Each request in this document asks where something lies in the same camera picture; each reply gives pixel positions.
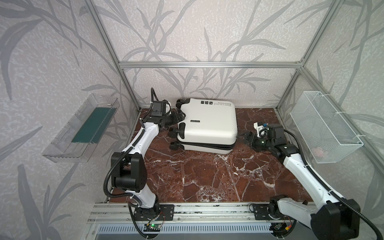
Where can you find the right circuit board with wires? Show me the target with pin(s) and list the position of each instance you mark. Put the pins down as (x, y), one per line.
(280, 228)

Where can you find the green circuit board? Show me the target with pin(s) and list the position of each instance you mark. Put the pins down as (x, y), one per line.
(151, 228)

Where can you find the pink object in basket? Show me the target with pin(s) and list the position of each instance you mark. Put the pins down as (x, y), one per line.
(318, 152)

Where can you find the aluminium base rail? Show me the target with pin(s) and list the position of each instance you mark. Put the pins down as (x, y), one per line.
(203, 212)

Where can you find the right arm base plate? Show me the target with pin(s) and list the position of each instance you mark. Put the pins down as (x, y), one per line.
(261, 212)

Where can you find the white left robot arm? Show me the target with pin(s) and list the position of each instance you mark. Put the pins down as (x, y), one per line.
(128, 176)

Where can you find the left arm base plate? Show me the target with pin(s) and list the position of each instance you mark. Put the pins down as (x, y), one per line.
(159, 213)

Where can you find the white hard-shell suitcase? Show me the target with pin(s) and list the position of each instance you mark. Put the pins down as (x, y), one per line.
(209, 126)

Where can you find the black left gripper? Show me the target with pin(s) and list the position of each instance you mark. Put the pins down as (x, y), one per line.
(173, 119)

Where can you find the aluminium frame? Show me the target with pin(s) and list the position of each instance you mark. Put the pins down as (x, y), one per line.
(256, 54)

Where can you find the clear plastic wall shelf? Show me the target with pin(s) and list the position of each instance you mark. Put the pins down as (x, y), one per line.
(79, 138)

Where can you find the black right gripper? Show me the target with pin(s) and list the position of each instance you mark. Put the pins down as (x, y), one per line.
(255, 141)

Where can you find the white wire basket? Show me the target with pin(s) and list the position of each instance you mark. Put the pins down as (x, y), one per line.
(321, 125)

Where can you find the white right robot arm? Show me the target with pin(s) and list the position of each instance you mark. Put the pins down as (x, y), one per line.
(333, 217)

